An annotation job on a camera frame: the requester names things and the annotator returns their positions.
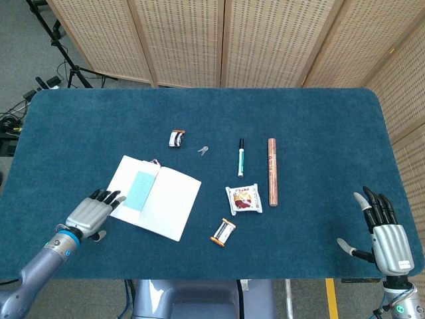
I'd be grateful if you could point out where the wicker wooden folding screen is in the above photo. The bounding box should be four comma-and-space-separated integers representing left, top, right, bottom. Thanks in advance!
46, 0, 425, 319

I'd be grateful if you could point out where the brown wooden rolling pin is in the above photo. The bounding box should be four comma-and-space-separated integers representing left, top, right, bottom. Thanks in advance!
267, 138, 279, 207

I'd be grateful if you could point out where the black tripod stand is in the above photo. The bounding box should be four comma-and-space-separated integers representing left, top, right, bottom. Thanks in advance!
25, 0, 117, 90

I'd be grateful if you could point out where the crumpled black white wrapper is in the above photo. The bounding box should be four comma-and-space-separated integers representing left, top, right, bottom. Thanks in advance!
168, 129, 187, 148

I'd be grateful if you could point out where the blue cream bookmark pink tassel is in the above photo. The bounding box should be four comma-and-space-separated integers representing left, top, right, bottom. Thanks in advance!
125, 159, 163, 211

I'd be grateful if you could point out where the open lined white notebook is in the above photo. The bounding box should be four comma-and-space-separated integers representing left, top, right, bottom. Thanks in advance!
108, 155, 203, 243

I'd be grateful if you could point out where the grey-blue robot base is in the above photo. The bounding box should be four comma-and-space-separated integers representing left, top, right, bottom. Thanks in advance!
131, 278, 276, 319

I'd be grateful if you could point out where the orange-ended battery pack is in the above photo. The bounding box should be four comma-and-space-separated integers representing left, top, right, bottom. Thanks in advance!
209, 217, 237, 247

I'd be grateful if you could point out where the blue carpet table mat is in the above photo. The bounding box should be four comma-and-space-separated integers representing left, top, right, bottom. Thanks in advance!
0, 87, 425, 280

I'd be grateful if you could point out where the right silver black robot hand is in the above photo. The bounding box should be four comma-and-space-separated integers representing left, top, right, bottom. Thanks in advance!
337, 185, 416, 276

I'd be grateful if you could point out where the white snack cake packet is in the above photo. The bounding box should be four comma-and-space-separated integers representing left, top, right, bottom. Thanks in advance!
224, 183, 264, 217

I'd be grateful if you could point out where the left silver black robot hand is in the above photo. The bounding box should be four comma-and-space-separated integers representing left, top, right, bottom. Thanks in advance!
65, 188, 127, 243

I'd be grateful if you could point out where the green white marker pen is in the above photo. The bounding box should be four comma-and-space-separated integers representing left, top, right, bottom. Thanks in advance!
236, 138, 246, 178

